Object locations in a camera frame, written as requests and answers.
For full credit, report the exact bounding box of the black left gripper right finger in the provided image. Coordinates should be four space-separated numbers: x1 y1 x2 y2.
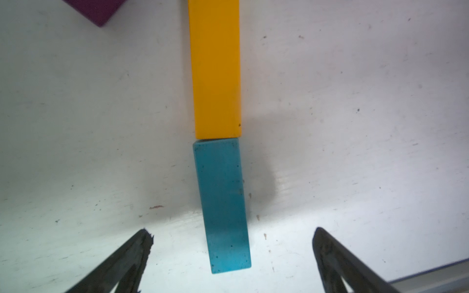
312 227 397 293

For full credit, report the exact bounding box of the purple triangle block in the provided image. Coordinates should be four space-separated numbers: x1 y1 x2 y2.
64 0 126 28

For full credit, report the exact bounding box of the aluminium mounting rail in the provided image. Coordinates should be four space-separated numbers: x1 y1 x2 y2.
390 259 469 293

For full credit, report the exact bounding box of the teal rectangular block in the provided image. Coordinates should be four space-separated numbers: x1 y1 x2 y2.
193 138 252 274

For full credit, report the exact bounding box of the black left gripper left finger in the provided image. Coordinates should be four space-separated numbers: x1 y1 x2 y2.
68 229 153 293

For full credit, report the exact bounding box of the yellow rectangular block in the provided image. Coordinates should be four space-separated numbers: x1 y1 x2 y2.
188 0 242 140

